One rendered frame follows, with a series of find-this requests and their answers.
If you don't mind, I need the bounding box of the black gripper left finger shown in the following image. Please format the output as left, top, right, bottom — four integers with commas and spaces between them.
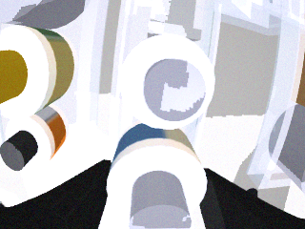
0, 159, 112, 229

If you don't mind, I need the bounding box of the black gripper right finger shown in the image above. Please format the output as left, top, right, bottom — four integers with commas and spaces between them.
199, 168, 305, 229

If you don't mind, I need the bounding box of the tan rectangular block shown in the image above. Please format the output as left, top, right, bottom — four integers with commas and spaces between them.
296, 53, 305, 107

